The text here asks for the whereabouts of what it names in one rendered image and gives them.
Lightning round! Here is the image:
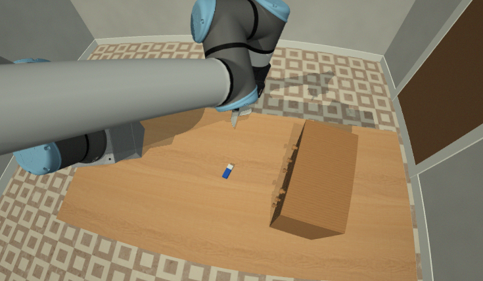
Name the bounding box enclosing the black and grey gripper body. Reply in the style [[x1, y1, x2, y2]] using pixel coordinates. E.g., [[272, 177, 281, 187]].
[[252, 63, 271, 98]]

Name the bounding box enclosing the blue and white eraser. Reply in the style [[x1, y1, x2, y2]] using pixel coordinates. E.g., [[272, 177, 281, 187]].
[[222, 164, 233, 179]]

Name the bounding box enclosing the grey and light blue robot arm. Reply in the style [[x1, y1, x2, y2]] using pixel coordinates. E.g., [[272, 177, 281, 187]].
[[0, 0, 290, 175]]

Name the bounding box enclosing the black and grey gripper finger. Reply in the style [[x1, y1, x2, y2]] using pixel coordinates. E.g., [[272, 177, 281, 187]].
[[231, 106, 252, 127]]

